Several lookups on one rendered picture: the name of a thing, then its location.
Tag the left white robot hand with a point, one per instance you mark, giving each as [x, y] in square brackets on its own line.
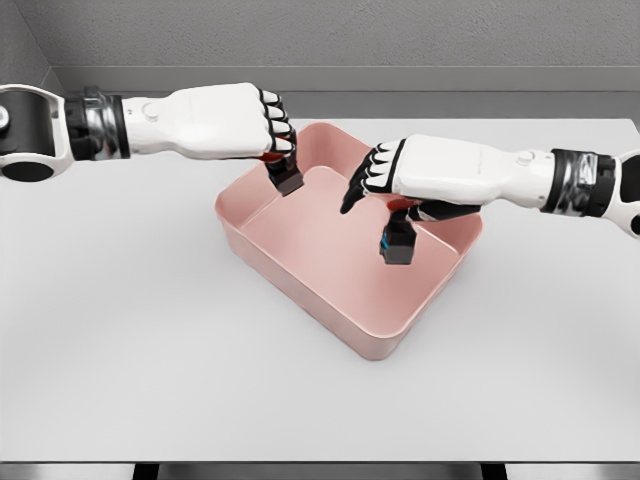
[225, 120]

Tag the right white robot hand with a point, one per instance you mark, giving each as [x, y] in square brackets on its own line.
[440, 170]

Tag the black red industrial switch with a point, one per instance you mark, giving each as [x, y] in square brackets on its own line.
[398, 240]
[285, 175]

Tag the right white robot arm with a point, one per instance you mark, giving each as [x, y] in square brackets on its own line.
[570, 182]

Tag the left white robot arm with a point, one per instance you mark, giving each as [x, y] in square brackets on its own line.
[85, 130]

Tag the pink rectangular basket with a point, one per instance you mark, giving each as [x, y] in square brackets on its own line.
[345, 270]

